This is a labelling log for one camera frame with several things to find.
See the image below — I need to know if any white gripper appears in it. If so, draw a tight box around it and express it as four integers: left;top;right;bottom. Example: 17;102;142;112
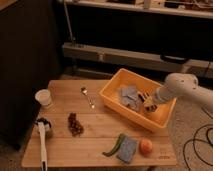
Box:
138;88;164;112

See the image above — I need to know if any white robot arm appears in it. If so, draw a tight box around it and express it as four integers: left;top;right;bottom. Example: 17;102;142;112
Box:
138;73;213;114

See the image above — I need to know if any blue-grey cloth in tray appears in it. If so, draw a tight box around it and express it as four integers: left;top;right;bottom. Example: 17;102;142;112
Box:
119;86;140;112

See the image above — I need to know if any yellow plastic tray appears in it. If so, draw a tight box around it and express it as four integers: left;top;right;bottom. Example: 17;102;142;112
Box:
99;69;176;132

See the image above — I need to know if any green chili pepper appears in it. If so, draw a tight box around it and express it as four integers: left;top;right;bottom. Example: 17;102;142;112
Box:
102;134;125;157

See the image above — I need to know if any orange fruit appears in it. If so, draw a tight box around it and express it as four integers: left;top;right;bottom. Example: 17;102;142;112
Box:
139;139;153;155

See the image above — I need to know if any blue-grey sponge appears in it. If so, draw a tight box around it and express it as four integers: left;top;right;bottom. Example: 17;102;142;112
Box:
117;137;137;164

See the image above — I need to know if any metal spoon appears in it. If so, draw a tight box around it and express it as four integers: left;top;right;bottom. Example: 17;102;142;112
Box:
81;87;95;109

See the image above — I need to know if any wooden board table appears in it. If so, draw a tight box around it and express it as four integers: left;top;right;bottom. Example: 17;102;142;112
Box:
21;79;178;168

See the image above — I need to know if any brown dried grape cluster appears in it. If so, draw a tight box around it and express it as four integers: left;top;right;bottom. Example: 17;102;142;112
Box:
68;113;84;136

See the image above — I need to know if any white paper cup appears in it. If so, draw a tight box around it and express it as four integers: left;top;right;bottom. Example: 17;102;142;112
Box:
35;89;52;106

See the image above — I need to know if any upper shelf with clutter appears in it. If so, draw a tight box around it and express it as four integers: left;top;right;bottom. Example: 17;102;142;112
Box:
57;0;213;19

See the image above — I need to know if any dark cabinet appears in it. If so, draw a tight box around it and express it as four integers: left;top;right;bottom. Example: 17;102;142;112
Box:
0;0;61;150

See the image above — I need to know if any grey metal rail beam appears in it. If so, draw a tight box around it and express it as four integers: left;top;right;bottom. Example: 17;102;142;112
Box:
62;42;213;78

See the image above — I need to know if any black cable on floor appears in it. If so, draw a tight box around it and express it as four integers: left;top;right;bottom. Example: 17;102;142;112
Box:
182;106;213;168

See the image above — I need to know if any white handled brush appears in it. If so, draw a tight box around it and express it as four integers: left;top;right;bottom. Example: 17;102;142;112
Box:
38;122;48;171

